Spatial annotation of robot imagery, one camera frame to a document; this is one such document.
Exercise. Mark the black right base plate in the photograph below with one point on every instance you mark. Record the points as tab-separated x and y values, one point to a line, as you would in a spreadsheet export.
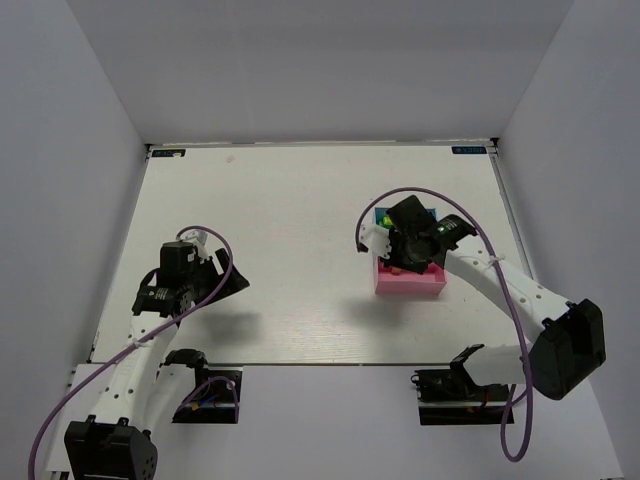
445	401

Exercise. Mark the three-compartment colour container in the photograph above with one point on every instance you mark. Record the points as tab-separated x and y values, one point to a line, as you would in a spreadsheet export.
410	284

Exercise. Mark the corner label sticker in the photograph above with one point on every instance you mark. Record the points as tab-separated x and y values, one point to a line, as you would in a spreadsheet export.
469	150
168	153

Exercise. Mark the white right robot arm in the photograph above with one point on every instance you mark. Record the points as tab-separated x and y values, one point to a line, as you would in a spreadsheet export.
559	342

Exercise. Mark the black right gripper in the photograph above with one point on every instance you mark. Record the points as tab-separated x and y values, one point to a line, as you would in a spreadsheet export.
395	239

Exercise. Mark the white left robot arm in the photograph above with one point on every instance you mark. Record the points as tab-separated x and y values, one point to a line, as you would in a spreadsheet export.
150	381

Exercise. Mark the yellow cap highlighter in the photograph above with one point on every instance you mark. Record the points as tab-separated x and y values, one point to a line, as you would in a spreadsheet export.
384	222

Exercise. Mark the left corner label sticker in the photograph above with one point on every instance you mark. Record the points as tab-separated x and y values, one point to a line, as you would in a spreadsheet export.
168	153

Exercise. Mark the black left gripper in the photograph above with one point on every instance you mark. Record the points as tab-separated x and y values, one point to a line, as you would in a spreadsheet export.
209	265

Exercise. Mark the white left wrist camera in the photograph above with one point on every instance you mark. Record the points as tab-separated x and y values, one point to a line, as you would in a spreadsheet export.
198	238

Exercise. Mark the right corner label sticker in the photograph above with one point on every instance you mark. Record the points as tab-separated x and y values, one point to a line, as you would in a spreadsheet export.
469	150

